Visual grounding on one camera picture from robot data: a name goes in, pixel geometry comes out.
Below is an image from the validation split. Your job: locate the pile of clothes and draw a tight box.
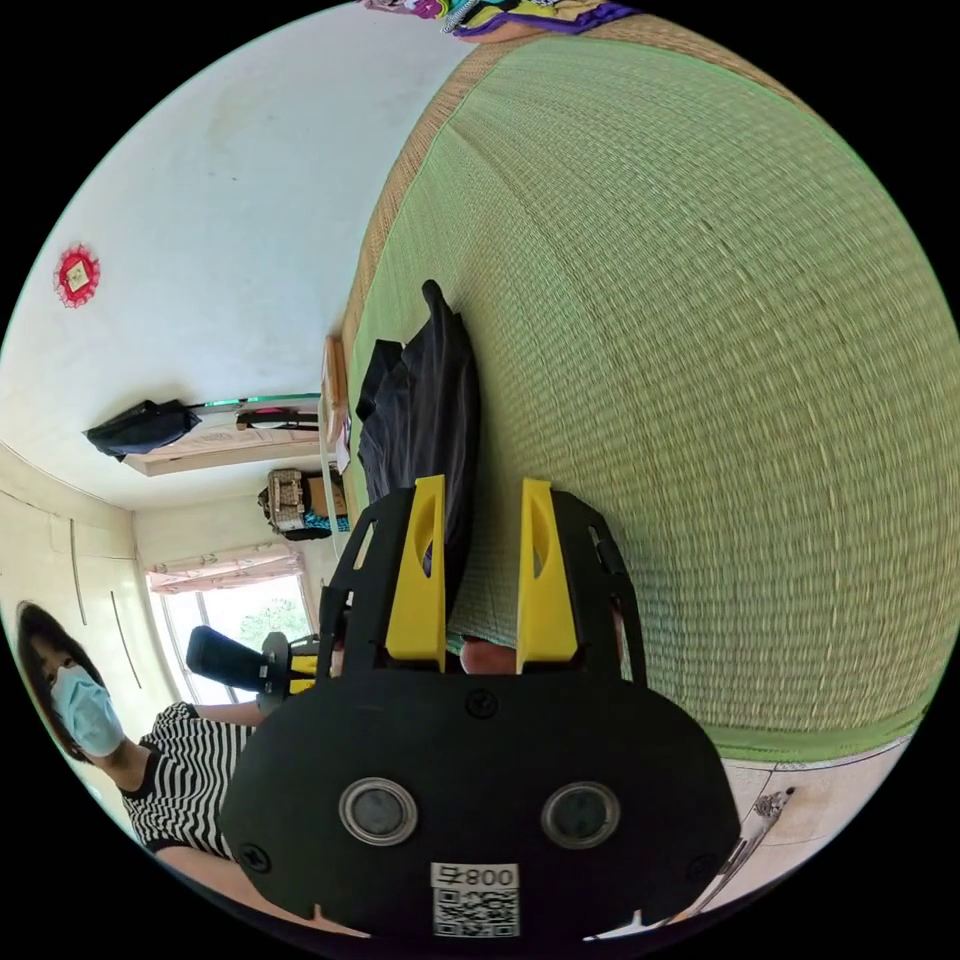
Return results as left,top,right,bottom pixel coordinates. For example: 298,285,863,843
363,0,646,39

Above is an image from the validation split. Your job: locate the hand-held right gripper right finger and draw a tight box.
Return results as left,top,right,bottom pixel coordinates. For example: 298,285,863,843
515,478,580,674

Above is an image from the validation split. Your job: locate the person's right forearm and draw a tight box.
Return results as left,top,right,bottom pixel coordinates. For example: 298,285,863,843
153,839,331,931

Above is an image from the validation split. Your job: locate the brown carton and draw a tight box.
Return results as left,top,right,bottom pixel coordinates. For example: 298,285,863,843
303,475,351,520

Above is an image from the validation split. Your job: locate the person's right hand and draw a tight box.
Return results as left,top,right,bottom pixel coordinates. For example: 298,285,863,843
458,635,520,679

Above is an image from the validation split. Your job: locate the black bag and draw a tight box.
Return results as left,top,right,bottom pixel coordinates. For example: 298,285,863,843
83,399,204,463

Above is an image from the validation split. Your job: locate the pink curtain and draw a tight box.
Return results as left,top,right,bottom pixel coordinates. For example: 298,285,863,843
146,545,306,596

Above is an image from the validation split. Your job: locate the red round wall ornament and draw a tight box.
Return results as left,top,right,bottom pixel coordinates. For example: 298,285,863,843
52,241,102,309

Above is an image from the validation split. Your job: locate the person's body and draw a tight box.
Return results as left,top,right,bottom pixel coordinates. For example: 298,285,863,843
14,599,260,864

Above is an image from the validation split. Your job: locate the person's left forearm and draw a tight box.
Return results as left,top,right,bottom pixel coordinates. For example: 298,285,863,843
196,700,265,728

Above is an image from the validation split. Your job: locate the window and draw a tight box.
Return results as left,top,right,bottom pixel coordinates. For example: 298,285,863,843
153,575,316,706

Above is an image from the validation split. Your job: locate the wooden shelf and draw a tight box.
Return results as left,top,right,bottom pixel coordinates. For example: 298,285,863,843
123,389,325,478

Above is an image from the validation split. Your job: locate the woven patterned bag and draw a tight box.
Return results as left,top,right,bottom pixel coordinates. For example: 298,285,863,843
257,468,333,542

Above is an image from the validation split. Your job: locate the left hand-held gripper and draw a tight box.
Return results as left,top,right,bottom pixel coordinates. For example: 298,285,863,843
257,632,325,712

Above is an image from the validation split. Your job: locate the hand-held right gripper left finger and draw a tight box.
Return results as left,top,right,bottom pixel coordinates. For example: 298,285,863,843
384,475,448,673

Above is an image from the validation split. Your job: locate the black t-shirt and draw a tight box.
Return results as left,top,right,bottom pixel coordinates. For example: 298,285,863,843
355,279,483,624

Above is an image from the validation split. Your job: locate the bed with green woven mat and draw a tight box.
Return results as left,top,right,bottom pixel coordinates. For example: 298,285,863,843
341,11,960,763

